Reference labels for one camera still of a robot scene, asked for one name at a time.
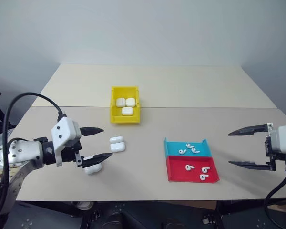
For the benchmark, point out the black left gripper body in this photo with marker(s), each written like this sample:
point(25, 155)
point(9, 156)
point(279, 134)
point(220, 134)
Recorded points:
point(70, 152)

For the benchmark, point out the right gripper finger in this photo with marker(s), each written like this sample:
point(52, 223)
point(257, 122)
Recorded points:
point(252, 165)
point(250, 130)

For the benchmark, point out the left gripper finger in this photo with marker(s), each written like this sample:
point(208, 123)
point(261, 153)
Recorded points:
point(90, 131)
point(95, 159)

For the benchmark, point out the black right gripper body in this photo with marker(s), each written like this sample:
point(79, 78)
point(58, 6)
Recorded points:
point(269, 152)

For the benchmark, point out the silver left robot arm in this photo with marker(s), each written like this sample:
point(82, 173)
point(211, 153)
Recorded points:
point(21, 152)

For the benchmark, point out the yellow plastic bin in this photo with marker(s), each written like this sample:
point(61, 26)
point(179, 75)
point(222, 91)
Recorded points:
point(125, 120)

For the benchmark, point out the white round can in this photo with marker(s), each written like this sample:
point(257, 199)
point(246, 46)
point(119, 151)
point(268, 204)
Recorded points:
point(84, 205)

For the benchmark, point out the dark rounded shape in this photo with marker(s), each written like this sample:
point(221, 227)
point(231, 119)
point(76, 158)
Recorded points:
point(114, 221)

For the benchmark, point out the black chair with striped cloth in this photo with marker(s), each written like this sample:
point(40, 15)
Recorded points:
point(0, 124)

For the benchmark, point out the red plastic tray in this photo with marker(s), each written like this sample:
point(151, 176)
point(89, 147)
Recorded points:
point(176, 170)

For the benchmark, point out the blue plastic tray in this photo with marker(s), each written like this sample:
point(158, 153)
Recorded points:
point(172, 149)

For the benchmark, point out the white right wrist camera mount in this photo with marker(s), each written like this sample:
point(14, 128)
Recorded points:
point(283, 139)

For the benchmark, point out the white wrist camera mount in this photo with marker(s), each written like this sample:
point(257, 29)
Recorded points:
point(283, 139)
point(64, 131)

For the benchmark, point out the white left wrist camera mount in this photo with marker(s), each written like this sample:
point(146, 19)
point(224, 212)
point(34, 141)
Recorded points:
point(64, 131)

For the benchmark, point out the small white bracket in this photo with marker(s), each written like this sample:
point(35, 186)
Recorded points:
point(206, 220)

